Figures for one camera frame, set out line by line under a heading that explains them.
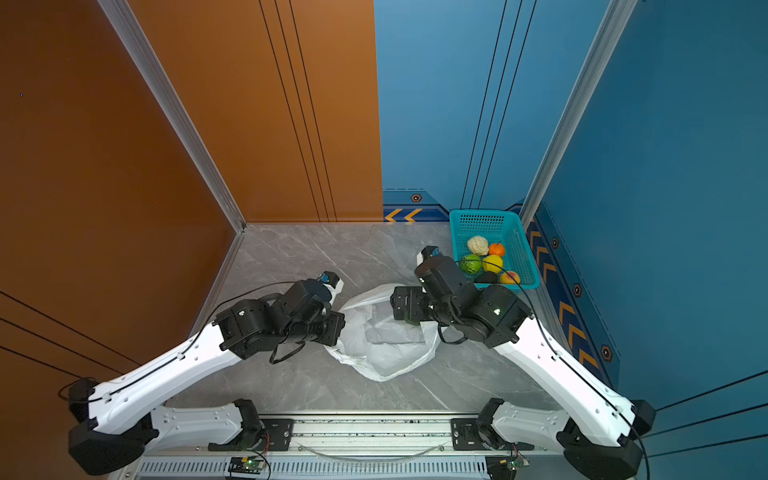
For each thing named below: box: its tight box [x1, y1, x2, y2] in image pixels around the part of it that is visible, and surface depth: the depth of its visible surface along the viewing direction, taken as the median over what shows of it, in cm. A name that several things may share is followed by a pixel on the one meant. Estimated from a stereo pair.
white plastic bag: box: [324, 284, 440, 382], surface depth 83 cm
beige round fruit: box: [467, 235, 489, 256], surface depth 108 cm
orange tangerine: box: [489, 243, 505, 257], surface depth 110 cm
